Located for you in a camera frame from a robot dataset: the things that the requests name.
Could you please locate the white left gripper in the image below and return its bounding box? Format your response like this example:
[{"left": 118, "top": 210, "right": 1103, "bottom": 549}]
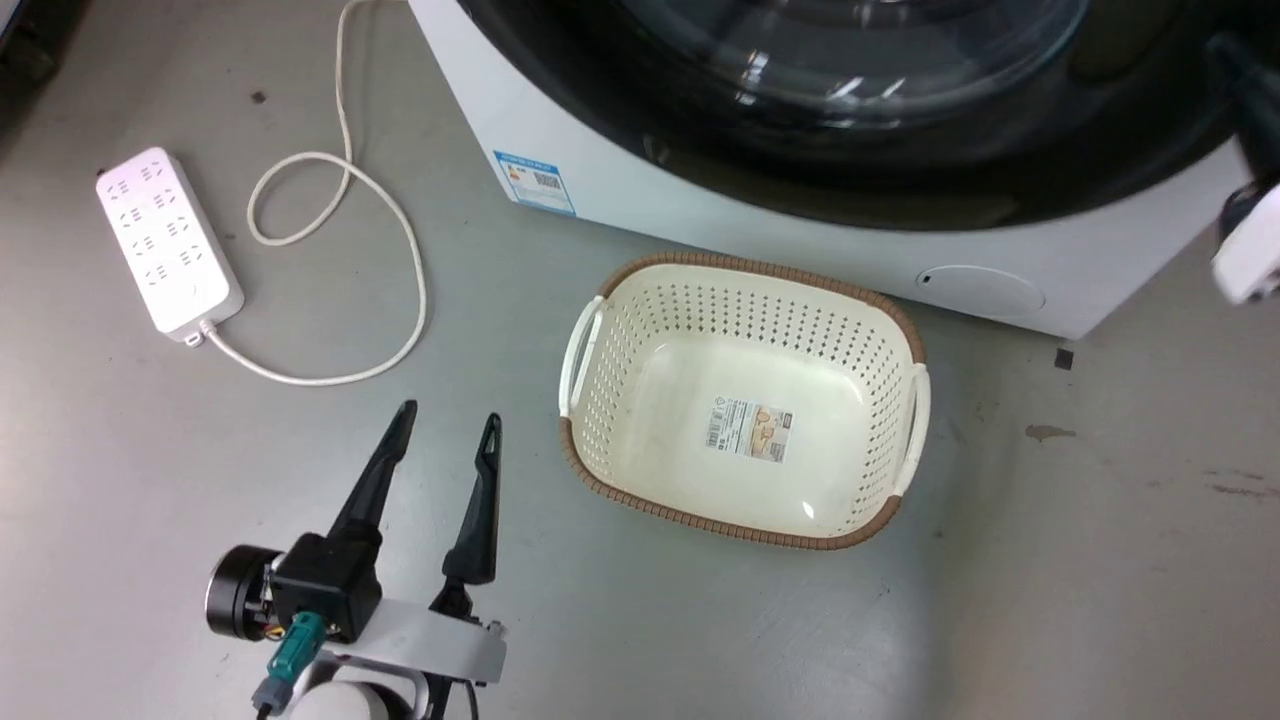
[{"left": 204, "top": 399, "right": 508, "bottom": 689}]

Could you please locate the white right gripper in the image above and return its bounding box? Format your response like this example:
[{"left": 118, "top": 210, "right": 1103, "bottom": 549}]
[{"left": 1204, "top": 30, "right": 1280, "bottom": 307}]

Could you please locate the dark round glass washer door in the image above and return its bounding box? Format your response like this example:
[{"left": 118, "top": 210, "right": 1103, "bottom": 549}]
[{"left": 455, "top": 0, "right": 1246, "bottom": 233}]

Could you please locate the white front-load washing machine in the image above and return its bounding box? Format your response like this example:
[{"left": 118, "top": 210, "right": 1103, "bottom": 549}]
[{"left": 408, "top": 0, "right": 1280, "bottom": 341}]

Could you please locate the cream perforated laundry basket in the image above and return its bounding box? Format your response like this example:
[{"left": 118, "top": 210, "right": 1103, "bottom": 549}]
[{"left": 558, "top": 250, "right": 932, "bottom": 552}]

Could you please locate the round white filter cover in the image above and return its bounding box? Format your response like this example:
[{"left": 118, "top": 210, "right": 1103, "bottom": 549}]
[{"left": 916, "top": 264, "right": 1047, "bottom": 321}]

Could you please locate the printed basket label sticker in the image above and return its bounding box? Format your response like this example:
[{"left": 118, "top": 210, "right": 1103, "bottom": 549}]
[{"left": 706, "top": 396, "right": 794, "bottom": 464}]

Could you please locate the blue energy label sticker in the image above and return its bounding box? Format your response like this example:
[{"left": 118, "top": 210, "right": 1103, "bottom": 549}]
[{"left": 493, "top": 150, "right": 578, "bottom": 217}]

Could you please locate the white power strip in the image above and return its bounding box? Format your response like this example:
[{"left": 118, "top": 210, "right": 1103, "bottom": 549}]
[{"left": 96, "top": 147, "right": 245, "bottom": 344}]

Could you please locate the green plug camera cable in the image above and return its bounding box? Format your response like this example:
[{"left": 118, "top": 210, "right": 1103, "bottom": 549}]
[{"left": 251, "top": 612, "right": 330, "bottom": 720}]

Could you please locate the white power strip cable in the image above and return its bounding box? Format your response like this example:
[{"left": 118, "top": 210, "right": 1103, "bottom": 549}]
[{"left": 203, "top": 0, "right": 429, "bottom": 387}]

